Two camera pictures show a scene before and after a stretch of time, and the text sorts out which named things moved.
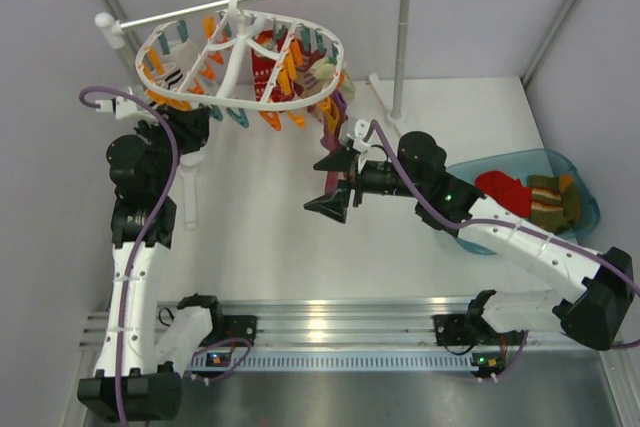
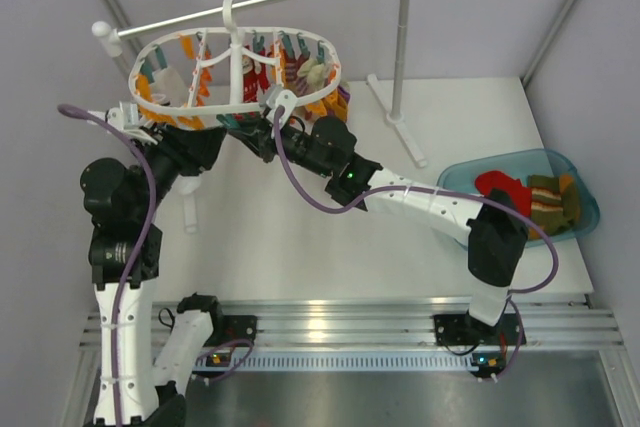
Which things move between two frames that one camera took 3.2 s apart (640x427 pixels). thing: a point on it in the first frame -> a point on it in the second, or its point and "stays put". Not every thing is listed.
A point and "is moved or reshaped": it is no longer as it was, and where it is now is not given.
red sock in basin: [512, 195] stays put
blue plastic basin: [521, 165] stays put
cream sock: [326, 68] -> [314, 72]
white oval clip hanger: [239, 59] is moved or reshaped
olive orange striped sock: [556, 203] stays put
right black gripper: [334, 206] -> [257, 134]
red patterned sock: [263, 65] -> [252, 81]
